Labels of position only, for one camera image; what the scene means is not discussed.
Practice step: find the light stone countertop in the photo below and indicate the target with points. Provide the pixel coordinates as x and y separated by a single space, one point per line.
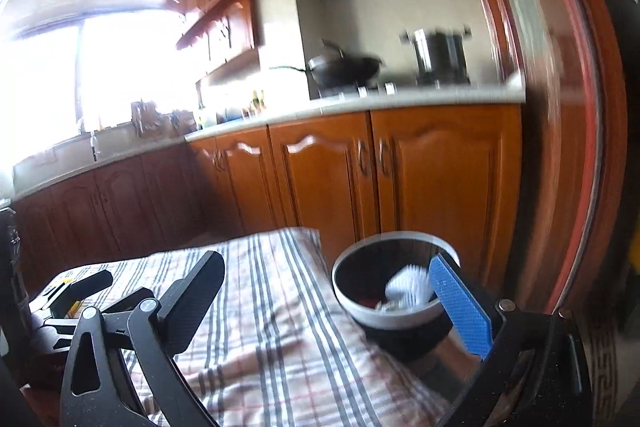
400 99

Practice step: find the plaid tablecloth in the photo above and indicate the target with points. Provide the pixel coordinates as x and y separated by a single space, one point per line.
280 332

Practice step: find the wooden base cabinets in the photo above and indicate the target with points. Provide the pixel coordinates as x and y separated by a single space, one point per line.
430 182

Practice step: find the wooden door frame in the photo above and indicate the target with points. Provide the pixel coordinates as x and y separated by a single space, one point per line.
565 157

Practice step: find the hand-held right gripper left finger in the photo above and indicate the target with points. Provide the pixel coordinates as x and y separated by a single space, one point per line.
192 302

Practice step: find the black bin with white rim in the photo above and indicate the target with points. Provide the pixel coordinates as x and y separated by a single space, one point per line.
390 317

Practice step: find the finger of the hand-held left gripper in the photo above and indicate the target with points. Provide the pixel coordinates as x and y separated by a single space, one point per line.
122 299
92 283

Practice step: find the black wok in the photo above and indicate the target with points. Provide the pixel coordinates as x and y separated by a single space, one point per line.
345 69

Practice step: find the steel stock pot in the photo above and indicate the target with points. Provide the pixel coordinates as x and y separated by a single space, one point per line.
440 54

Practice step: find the kitchen window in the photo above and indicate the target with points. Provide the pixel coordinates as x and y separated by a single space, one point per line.
115 72

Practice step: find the metal faucet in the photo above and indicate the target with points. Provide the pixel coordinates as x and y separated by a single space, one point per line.
94 147

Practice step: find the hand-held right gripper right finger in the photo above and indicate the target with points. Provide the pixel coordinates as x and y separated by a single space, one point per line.
462 307

